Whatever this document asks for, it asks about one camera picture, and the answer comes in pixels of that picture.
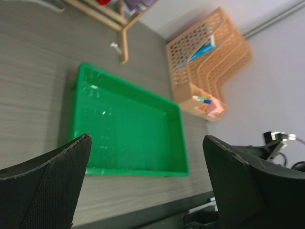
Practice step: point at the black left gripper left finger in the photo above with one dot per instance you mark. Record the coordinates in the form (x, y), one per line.
(43, 192)

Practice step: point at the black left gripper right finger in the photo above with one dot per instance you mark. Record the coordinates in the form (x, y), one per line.
(251, 192)

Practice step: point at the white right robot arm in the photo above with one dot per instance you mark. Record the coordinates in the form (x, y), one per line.
(275, 141)

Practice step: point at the pink sticky note block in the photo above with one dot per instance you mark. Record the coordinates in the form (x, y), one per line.
(214, 108)

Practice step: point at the blue capped marker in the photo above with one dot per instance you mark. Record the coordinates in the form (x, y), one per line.
(202, 99)

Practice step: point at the green plastic tray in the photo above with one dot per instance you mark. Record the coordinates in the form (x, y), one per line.
(134, 132)

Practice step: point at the peach plastic file organizer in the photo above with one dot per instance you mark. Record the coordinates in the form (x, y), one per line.
(206, 75)

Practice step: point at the blue white booklet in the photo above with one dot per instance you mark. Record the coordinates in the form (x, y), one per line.
(208, 46)

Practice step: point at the wooden clothes rack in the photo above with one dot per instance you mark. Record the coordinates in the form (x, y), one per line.
(113, 18)

